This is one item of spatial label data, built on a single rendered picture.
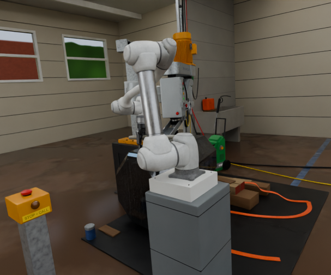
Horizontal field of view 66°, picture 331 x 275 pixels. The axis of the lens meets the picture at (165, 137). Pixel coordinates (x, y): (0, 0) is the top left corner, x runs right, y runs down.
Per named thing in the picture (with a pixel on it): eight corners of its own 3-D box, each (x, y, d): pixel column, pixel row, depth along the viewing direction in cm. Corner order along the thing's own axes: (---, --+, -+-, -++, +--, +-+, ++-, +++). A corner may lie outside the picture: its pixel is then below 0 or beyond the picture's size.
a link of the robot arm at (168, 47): (166, 56, 170) (147, 56, 163) (176, 33, 155) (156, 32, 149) (173, 71, 164) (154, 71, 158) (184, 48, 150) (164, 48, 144)
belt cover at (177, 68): (178, 79, 356) (176, 67, 353) (196, 78, 349) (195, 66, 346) (157, 79, 266) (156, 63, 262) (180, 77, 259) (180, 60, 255)
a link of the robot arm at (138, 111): (145, 117, 209) (130, 116, 203) (145, 97, 209) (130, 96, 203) (150, 115, 199) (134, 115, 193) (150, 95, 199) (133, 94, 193)
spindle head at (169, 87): (170, 116, 310) (168, 78, 302) (188, 115, 304) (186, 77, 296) (162, 120, 276) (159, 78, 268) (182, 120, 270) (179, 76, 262)
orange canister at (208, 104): (200, 112, 593) (199, 97, 587) (210, 109, 631) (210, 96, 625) (208, 112, 579) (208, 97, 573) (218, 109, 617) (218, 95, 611)
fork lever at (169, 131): (171, 119, 308) (170, 115, 307) (187, 118, 303) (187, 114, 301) (154, 139, 246) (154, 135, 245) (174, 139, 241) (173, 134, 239)
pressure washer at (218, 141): (216, 164, 469) (214, 117, 452) (230, 168, 440) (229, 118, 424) (202, 169, 449) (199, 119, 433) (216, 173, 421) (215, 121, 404)
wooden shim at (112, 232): (98, 229, 273) (97, 228, 272) (106, 225, 280) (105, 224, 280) (113, 237, 257) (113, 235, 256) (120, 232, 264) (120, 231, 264)
